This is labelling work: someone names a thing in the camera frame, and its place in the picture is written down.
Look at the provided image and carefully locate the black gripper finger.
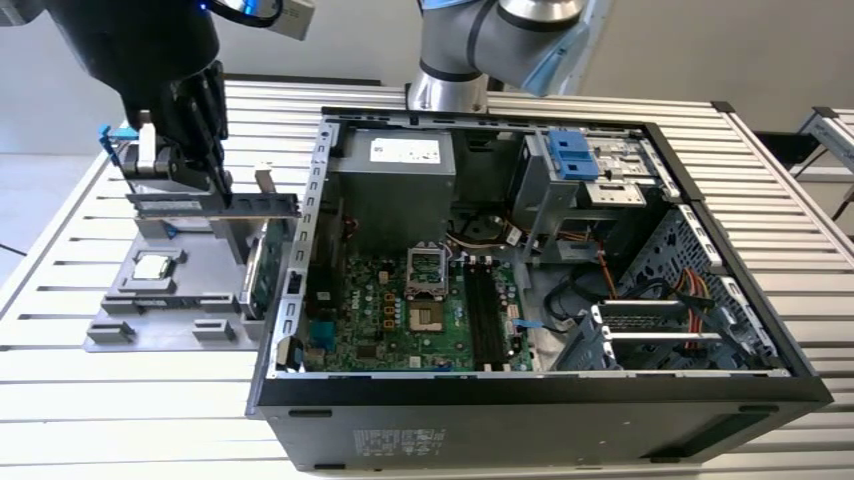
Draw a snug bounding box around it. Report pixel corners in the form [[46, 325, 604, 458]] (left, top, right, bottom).
[[177, 60, 235, 211], [126, 99, 209, 194]]

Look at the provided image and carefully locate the black RAM slot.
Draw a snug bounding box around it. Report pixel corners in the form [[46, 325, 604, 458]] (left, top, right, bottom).
[[481, 257, 506, 372], [465, 257, 489, 372], [473, 257, 498, 372]]

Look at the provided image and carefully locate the hard disk in blue carrier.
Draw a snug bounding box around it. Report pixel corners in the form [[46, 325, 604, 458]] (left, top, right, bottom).
[[98, 123, 226, 237]]

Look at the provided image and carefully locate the silver CPU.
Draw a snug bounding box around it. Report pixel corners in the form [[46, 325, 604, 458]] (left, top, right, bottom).
[[131, 253, 177, 279]]

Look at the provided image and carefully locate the grey parts rack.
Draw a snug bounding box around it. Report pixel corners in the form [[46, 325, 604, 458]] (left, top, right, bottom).
[[81, 169, 269, 354]]

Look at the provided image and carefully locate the green graphics card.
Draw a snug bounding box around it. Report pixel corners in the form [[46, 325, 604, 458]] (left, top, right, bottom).
[[241, 159, 299, 321]]

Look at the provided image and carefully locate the grey power supply unit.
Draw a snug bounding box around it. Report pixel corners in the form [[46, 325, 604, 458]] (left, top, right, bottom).
[[330, 127, 460, 251]]

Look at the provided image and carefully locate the metal socket cover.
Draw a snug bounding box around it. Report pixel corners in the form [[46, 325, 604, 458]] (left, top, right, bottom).
[[405, 241, 449, 297]]

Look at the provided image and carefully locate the black round cooler fan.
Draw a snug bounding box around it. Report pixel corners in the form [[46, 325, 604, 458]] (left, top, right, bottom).
[[448, 209, 529, 251]]

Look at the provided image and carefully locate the green motherboard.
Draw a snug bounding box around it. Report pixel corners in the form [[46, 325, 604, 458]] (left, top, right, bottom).
[[303, 244, 540, 374]]

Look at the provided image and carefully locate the CPU socket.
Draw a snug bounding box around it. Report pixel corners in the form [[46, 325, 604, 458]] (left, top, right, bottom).
[[406, 298, 448, 335]]

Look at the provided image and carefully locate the blue plastic bay latch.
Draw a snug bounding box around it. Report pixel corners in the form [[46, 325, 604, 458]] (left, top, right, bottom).
[[546, 128, 597, 182]]

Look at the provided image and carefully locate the metal disk bay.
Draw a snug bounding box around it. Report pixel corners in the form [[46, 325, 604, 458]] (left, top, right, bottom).
[[553, 298, 742, 372]]

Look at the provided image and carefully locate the black PC case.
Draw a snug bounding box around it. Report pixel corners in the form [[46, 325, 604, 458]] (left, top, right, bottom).
[[245, 105, 836, 472]]

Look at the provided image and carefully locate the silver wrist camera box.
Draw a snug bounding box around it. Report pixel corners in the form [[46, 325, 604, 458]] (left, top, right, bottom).
[[266, 0, 317, 42]]

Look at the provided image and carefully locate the black cable bundle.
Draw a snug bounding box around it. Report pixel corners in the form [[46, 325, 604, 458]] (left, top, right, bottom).
[[544, 269, 629, 331]]

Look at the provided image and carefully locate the thin orange wire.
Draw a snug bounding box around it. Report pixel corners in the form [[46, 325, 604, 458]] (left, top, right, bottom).
[[597, 252, 620, 301]]

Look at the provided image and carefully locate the red yellow orange wire bundle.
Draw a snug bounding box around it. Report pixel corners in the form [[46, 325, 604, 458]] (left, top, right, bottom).
[[673, 267, 720, 351]]

